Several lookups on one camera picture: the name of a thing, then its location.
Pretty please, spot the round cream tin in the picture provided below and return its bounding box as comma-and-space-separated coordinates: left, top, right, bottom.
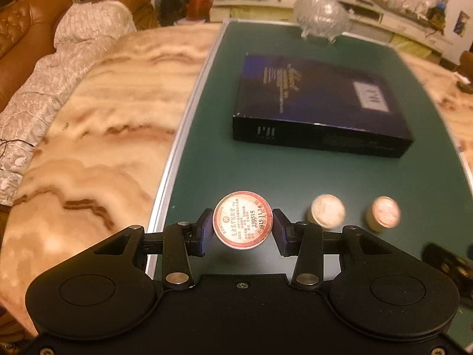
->
307, 194, 346, 229

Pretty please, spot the open black box white liner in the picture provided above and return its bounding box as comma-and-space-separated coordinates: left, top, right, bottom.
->
422, 243, 472, 300

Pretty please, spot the round tin red label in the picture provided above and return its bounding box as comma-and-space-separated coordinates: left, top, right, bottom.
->
213, 191, 273, 250
365, 196, 401, 233

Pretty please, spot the dark blue box lid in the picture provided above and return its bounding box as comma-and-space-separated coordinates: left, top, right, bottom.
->
232, 54, 414, 158

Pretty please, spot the brown leather sofa left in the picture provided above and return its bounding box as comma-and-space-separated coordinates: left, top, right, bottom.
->
1, 0, 157, 109

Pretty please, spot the white TV cabinet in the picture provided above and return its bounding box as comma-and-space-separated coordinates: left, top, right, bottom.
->
209, 0, 451, 61

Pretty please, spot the crystal glass lidded bowl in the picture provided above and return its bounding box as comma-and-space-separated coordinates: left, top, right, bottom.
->
294, 0, 349, 44

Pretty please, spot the blue water bottle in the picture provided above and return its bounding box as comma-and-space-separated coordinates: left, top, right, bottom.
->
435, 0, 449, 11

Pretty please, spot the black remote control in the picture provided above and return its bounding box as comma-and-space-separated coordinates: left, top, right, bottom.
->
456, 81, 473, 95

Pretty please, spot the red plastic bag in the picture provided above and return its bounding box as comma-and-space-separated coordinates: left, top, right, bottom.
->
186, 0, 212, 21

